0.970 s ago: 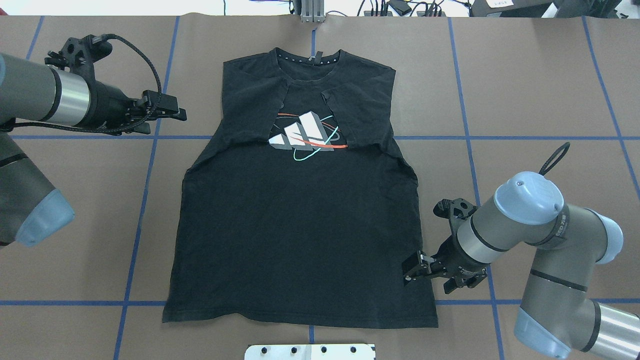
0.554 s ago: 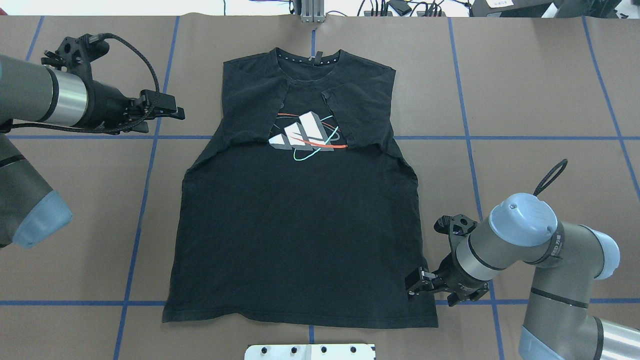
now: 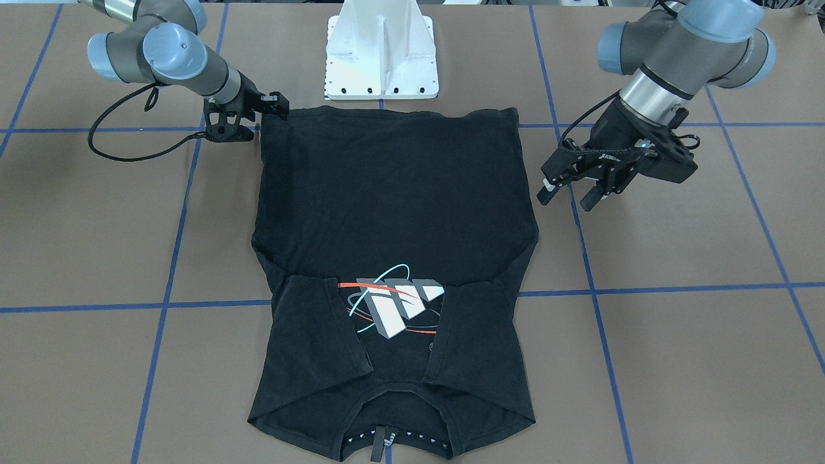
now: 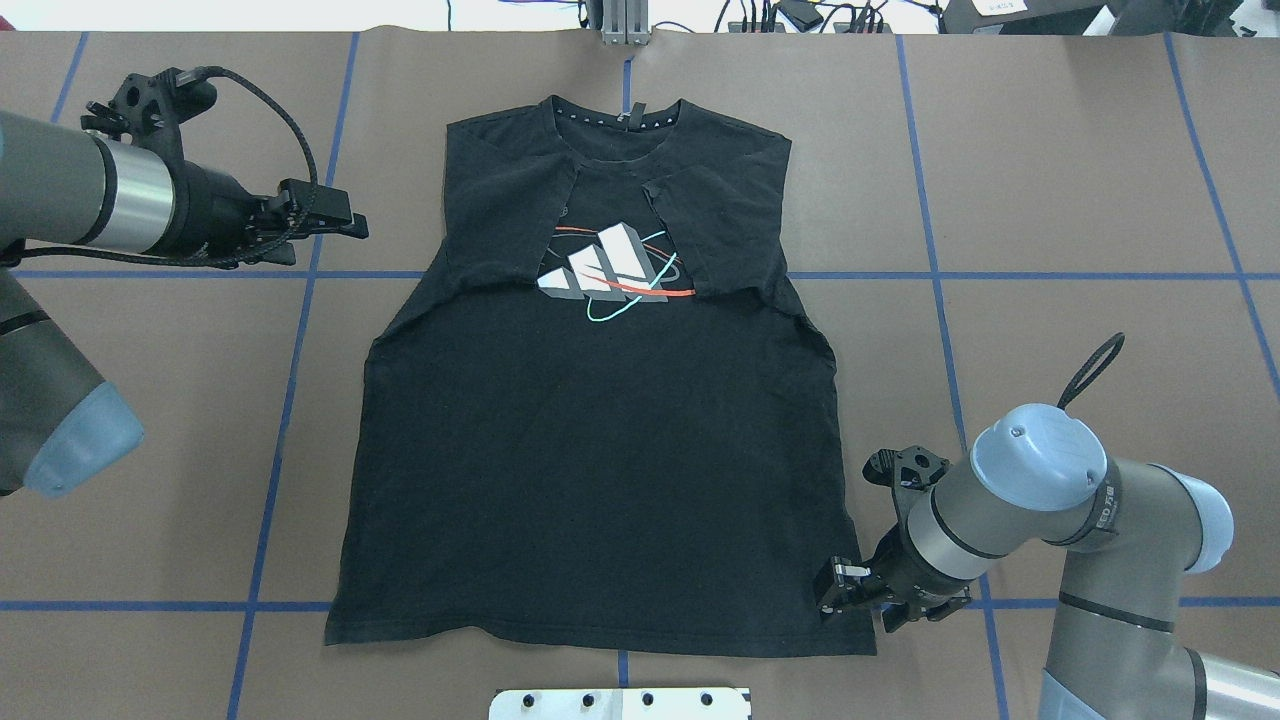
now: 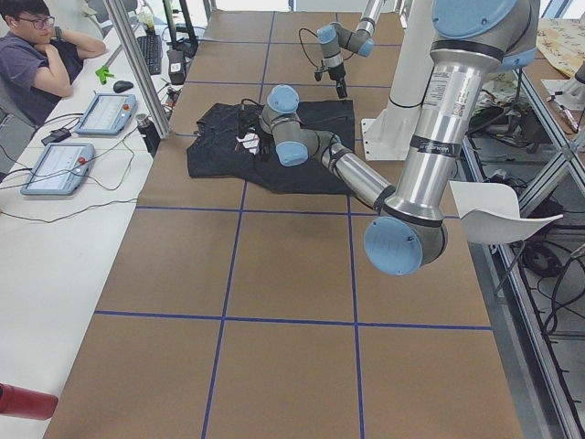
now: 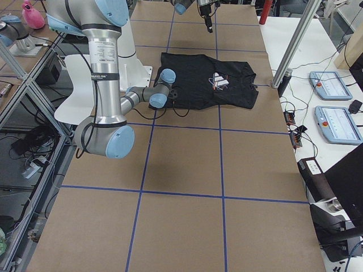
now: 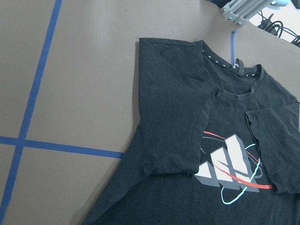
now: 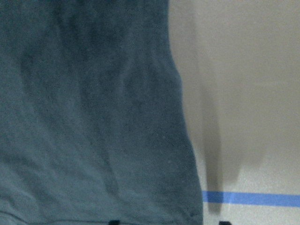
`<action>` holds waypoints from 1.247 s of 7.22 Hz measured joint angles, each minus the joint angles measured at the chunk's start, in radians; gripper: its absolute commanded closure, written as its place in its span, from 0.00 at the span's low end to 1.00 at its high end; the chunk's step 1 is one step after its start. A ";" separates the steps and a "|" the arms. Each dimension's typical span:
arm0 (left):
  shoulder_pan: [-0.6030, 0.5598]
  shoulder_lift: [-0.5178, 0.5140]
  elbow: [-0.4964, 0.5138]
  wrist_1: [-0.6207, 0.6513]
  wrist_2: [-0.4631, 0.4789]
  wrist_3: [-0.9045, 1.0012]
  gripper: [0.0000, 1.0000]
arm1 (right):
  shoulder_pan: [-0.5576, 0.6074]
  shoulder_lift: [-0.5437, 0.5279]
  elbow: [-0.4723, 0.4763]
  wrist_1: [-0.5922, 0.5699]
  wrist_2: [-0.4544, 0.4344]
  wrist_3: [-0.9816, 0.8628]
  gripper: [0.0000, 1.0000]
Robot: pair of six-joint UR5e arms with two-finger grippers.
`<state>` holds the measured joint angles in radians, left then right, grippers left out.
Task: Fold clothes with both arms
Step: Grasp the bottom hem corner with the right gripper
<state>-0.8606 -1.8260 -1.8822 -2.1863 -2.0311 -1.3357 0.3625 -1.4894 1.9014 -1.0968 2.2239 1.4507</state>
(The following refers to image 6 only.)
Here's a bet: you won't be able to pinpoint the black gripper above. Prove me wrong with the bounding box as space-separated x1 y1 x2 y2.
197 0 216 33

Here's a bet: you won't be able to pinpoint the black printed t-shirt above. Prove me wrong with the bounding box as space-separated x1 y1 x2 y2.
157 52 259 110

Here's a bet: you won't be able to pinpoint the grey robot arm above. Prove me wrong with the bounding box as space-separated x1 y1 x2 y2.
169 0 220 33
47 1 176 159

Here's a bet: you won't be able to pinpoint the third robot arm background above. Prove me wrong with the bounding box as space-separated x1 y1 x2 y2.
1 14 41 57

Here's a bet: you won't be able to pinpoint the red cylinder bottle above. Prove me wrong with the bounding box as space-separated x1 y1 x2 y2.
259 0 273 25

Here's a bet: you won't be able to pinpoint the black water bottle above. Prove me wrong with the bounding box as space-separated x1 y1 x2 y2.
277 68 293 98

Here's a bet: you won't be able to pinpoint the blue tape grid lines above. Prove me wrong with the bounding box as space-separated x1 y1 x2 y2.
61 2 310 272

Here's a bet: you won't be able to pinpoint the orange electronics board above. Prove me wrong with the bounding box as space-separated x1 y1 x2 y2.
283 111 296 125

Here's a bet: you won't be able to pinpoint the far teach pendant tablet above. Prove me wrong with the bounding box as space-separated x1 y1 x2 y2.
309 71 353 101

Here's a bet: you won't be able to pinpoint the teach pendant tablet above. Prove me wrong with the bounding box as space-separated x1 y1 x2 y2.
314 106 362 146
309 71 353 101

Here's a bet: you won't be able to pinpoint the white plastic chair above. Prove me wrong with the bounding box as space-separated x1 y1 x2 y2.
54 54 94 125

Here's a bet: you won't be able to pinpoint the near teach pendant tablet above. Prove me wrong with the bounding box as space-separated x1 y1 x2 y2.
314 106 362 146

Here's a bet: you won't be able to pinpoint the pink plush toy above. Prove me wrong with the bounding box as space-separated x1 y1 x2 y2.
22 1 45 29

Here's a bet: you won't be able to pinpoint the black monitor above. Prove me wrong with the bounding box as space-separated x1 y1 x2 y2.
324 145 362 225

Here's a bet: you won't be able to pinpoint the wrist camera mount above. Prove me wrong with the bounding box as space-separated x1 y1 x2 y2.
168 89 178 101

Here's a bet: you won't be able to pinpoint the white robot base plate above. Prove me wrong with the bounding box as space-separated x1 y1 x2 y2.
119 54 153 91

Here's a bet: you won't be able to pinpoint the aluminium frame post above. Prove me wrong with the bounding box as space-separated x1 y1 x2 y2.
272 0 321 88

